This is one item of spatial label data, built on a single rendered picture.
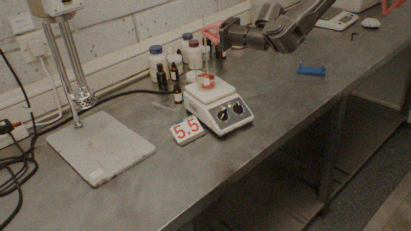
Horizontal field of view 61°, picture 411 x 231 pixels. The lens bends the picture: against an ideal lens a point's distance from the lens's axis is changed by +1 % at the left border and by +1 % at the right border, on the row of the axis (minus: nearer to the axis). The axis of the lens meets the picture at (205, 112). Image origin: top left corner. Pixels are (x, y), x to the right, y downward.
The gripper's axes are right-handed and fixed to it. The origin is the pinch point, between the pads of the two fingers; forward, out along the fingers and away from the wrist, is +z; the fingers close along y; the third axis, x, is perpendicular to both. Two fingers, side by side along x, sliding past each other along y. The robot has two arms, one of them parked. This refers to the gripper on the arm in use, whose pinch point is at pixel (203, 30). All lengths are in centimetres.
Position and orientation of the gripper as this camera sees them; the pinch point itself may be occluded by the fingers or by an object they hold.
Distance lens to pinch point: 102.9
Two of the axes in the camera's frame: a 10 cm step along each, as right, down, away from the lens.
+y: -5.1, 5.1, -6.9
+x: 0.7, 8.2, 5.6
